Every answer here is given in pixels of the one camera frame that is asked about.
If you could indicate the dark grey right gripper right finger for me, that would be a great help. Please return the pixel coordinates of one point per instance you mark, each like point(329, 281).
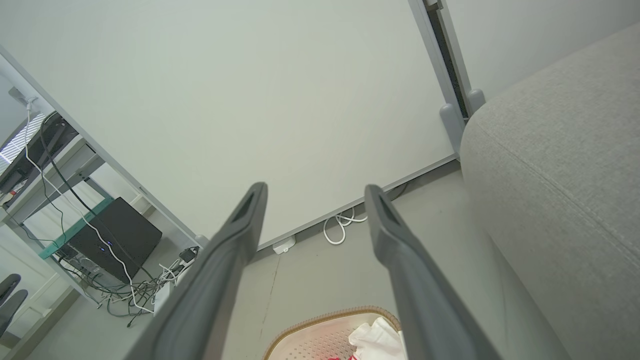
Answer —
point(425, 300)

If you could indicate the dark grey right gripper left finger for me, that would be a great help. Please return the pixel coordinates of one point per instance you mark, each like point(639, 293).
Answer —
point(200, 300)

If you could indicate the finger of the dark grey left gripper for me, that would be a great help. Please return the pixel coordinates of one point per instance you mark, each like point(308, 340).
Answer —
point(11, 311)
point(9, 286)

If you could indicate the red shirt with white stripes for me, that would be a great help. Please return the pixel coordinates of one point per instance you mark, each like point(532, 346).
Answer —
point(340, 358)

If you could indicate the grey fabric sofa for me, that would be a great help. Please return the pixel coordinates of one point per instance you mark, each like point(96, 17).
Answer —
point(565, 190)

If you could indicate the small black power adapter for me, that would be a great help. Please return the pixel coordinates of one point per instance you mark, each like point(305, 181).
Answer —
point(187, 255)

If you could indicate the small white plug box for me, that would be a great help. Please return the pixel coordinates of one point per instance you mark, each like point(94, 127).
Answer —
point(283, 245)

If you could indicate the black computer tower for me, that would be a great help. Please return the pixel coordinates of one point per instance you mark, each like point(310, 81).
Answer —
point(117, 237)

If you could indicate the cream perforated laundry basket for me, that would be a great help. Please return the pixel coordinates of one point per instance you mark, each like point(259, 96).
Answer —
point(310, 340)

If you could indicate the white desk with grey frame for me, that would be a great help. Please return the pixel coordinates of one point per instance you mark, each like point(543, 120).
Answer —
point(60, 175)

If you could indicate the grey partition frame post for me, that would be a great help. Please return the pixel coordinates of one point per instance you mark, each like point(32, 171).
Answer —
point(450, 85)

